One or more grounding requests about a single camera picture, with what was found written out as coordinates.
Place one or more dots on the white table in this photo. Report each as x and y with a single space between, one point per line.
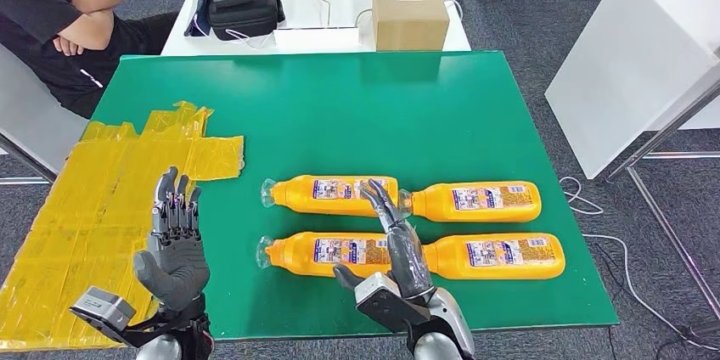
630 65

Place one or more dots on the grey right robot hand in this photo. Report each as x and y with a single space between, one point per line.
408 256

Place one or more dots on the silver metal table frame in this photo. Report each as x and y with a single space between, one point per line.
664 132

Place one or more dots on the pale grey side table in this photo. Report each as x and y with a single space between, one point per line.
34 121

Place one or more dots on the black carry bag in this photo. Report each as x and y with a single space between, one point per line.
243 14

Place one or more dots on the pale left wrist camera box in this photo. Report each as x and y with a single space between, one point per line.
104 307

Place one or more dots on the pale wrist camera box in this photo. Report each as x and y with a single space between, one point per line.
374 290
104 307

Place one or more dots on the person's left hand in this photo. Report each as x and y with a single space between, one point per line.
68 47

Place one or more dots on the brown cardboard box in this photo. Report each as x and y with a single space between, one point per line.
409 20

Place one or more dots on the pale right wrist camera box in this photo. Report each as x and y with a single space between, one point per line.
374 290

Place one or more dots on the orange bottle clear cap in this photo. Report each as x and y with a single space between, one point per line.
439 205
292 259
450 259
298 203

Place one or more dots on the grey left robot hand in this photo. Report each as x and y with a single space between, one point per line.
177 267

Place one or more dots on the person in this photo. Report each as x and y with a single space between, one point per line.
28 3

